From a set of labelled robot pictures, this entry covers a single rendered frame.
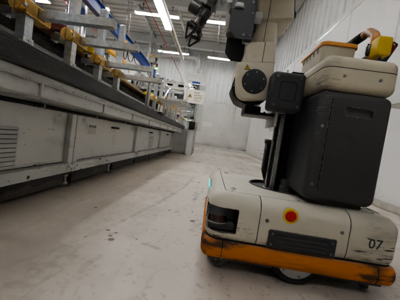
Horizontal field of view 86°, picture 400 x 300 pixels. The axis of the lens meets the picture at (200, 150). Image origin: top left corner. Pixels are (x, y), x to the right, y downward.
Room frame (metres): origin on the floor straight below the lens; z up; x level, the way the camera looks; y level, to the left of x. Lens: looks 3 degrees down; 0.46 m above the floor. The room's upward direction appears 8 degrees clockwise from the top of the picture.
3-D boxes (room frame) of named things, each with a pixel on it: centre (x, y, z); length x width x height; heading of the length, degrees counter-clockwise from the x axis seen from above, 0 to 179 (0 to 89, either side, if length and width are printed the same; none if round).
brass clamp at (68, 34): (1.06, 0.67, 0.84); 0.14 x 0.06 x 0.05; 177
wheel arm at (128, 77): (1.57, 0.56, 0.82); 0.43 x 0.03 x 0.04; 87
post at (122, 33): (1.54, 0.65, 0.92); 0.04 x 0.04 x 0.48; 87
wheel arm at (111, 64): (1.32, 0.57, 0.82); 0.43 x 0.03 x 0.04; 87
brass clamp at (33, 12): (0.81, 0.69, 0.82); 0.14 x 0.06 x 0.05; 177
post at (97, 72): (1.29, 0.66, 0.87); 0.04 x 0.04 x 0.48; 87
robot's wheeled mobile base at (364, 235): (1.03, -0.40, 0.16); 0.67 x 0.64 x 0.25; 87
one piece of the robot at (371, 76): (1.02, -0.49, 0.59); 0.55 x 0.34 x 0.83; 177
